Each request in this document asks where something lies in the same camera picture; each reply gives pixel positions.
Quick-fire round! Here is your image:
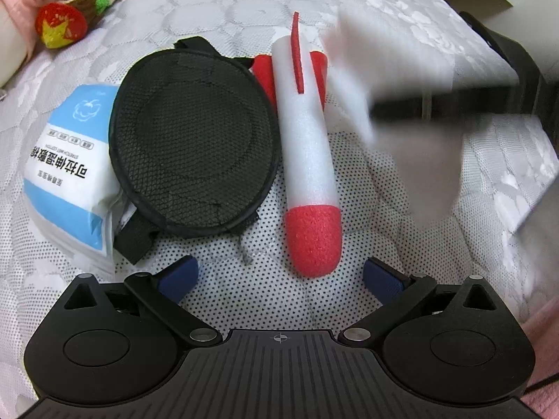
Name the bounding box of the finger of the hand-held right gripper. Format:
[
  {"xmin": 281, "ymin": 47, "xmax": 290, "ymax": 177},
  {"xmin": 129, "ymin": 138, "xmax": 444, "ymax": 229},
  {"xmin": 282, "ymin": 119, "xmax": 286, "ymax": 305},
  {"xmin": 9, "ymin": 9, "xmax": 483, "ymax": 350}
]
[{"xmin": 369, "ymin": 83, "xmax": 531, "ymax": 132}]

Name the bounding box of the white red foam rocket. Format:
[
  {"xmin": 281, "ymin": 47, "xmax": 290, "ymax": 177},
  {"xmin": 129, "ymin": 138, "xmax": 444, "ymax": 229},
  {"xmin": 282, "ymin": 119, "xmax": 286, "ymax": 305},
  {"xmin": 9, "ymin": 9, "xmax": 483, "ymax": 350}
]
[{"xmin": 251, "ymin": 11, "xmax": 342, "ymax": 278}]

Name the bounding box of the black mesh round pouch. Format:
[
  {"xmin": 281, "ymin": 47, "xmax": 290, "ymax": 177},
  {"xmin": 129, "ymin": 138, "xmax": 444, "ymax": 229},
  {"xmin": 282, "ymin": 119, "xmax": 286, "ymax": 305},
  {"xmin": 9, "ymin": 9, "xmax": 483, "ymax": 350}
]
[{"xmin": 108, "ymin": 37, "xmax": 282, "ymax": 266}]

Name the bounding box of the pink cloth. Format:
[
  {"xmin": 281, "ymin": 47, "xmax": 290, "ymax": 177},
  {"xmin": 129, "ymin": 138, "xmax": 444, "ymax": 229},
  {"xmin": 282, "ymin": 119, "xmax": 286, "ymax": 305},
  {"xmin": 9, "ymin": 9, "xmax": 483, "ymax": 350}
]
[{"xmin": 517, "ymin": 308, "xmax": 559, "ymax": 419}]

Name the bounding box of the red green knitted toy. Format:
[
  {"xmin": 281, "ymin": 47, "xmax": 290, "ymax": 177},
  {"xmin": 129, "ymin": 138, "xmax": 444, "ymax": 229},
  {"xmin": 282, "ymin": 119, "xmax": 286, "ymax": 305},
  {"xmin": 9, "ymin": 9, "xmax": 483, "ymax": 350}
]
[{"xmin": 36, "ymin": 0, "xmax": 122, "ymax": 50}]

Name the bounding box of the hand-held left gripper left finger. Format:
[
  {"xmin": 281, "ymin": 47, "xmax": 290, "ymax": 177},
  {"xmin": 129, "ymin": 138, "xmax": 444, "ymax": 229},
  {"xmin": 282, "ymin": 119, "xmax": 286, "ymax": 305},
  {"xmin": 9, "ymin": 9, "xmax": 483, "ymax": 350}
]
[{"xmin": 65, "ymin": 255, "xmax": 223, "ymax": 345}]

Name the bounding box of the blue white cotton pad packet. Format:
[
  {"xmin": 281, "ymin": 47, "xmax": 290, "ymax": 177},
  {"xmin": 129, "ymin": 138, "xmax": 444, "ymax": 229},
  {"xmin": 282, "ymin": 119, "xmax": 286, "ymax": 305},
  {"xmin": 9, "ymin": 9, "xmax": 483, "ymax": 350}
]
[{"xmin": 23, "ymin": 83, "xmax": 136, "ymax": 280}]

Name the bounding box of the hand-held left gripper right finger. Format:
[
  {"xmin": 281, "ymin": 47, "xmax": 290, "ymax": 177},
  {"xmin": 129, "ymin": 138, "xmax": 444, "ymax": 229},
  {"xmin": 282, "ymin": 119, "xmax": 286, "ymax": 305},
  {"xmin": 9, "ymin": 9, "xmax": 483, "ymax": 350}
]
[{"xmin": 338, "ymin": 257, "xmax": 499, "ymax": 346}]

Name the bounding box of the white soft cloth sheet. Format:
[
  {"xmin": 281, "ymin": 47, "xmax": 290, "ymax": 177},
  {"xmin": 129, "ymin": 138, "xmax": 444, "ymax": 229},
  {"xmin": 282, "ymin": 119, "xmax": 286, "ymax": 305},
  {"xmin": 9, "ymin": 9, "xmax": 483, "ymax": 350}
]
[{"xmin": 322, "ymin": 6, "xmax": 464, "ymax": 228}]

